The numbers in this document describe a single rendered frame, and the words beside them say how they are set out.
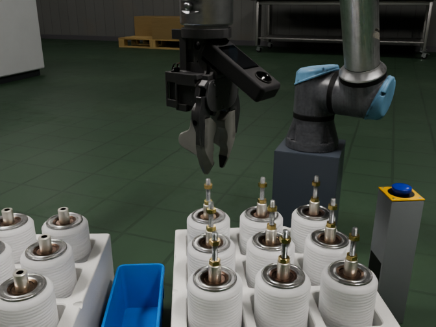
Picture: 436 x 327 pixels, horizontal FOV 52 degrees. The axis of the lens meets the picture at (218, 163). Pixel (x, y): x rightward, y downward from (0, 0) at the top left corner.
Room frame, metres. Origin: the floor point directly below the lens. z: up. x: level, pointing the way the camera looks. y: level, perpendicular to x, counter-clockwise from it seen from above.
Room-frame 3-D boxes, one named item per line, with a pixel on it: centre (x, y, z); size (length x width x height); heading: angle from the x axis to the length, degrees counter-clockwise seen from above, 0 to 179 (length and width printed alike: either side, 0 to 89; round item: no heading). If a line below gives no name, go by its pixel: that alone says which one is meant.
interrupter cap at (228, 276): (0.65, 0.01, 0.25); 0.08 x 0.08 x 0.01
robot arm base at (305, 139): (1.25, -0.27, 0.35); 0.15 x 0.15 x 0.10
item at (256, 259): (0.78, -0.10, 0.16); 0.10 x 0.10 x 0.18
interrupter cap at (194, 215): (0.89, 0.02, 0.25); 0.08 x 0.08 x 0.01
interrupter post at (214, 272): (0.65, 0.01, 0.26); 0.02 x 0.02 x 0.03
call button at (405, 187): (0.87, -0.39, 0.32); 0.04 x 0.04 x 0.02
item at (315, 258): (0.78, -0.22, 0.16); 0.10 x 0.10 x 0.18
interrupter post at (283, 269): (0.66, -0.11, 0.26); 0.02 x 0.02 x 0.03
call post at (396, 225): (0.87, -0.39, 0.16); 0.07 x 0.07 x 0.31; 4
